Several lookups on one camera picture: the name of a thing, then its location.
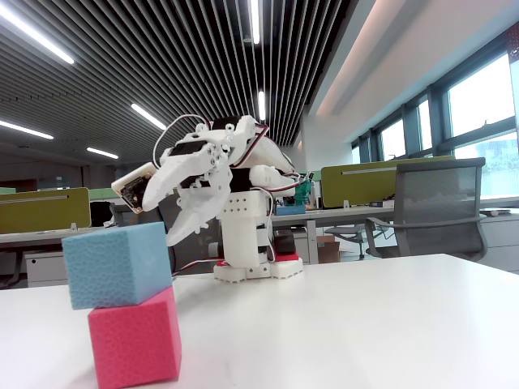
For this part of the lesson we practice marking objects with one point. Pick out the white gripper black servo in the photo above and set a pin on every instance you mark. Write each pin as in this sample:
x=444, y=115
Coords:
x=204, y=160

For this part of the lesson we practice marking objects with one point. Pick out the blue foam cube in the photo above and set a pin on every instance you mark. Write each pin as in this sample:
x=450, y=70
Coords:
x=115, y=265

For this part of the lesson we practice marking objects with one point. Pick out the white red robot base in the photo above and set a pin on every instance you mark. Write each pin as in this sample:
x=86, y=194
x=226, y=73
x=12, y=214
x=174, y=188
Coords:
x=284, y=269

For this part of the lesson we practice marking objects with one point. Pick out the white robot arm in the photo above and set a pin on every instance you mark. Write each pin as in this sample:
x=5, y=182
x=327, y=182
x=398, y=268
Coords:
x=259, y=162

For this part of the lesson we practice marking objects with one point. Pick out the red foam cube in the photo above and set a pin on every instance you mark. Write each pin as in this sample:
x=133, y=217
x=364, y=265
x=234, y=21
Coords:
x=135, y=342

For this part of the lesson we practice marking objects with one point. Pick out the black monitor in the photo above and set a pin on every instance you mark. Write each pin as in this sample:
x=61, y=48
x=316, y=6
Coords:
x=101, y=212

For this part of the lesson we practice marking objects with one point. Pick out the long ceiling light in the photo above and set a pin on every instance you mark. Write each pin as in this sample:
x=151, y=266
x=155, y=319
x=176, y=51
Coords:
x=24, y=129
x=254, y=20
x=148, y=116
x=102, y=153
x=262, y=105
x=36, y=34

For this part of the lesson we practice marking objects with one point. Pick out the blue box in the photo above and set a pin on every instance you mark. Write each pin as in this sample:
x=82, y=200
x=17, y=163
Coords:
x=290, y=209

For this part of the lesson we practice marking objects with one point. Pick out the olive green desk partition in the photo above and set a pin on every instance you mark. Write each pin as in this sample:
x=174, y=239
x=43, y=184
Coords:
x=365, y=182
x=40, y=210

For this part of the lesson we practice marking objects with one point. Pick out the brown cardboard box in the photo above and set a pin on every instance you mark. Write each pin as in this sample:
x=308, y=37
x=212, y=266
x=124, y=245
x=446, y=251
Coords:
x=327, y=249

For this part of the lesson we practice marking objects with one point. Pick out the white office desk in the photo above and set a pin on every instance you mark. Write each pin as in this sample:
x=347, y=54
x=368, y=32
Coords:
x=344, y=212

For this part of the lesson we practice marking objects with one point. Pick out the white drawer cabinet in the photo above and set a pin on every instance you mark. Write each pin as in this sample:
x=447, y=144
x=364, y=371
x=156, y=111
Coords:
x=44, y=269

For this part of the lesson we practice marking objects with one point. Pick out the grey mesh office chair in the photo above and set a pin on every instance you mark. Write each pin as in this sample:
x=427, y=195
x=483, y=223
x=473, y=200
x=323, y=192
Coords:
x=438, y=202

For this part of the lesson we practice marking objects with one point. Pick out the large office window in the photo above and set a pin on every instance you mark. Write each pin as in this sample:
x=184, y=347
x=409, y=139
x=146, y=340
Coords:
x=478, y=105

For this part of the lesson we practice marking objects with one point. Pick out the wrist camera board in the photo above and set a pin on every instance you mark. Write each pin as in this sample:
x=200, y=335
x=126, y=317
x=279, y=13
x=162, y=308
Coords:
x=131, y=188

